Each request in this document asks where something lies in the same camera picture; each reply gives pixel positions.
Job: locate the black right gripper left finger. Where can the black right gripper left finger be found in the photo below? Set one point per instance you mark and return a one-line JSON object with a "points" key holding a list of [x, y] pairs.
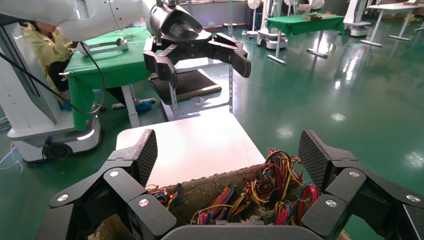
{"points": [[119, 185]]}

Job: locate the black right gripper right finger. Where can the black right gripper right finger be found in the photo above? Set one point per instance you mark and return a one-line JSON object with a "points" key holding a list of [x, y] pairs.
{"points": [[344, 182]]}

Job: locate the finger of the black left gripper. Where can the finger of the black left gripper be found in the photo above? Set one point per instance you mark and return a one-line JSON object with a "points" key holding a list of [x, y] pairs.
{"points": [[235, 56], [162, 64]]}

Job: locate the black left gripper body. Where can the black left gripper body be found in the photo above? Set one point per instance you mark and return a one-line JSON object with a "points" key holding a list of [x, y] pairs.
{"points": [[179, 30]]}

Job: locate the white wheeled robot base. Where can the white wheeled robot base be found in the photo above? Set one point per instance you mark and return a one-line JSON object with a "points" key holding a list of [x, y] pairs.
{"points": [[356, 28], [271, 36]]}

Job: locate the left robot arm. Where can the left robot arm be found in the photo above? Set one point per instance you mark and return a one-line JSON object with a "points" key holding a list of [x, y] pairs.
{"points": [[99, 16]]}

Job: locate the brown cardboard pieces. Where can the brown cardboard pieces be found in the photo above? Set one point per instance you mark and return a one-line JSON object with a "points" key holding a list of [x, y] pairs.
{"points": [[314, 17]]}

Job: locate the white robot chassis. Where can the white robot chassis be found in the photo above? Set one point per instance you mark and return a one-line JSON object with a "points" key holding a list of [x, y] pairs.
{"points": [[26, 116]]}

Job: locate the person in yellow jacket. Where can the person in yellow jacket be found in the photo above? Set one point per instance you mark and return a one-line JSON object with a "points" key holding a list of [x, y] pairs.
{"points": [[46, 49]]}

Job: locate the white workshop table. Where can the white workshop table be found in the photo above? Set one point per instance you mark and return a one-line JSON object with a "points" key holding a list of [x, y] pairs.
{"points": [[394, 6]]}

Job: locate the white table frame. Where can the white table frame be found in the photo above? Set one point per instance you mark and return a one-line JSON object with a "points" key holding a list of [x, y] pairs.
{"points": [[130, 106], [277, 59]]}

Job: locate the white pedestal fan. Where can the white pedestal fan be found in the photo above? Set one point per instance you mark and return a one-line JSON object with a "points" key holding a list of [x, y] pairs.
{"points": [[254, 3]]}

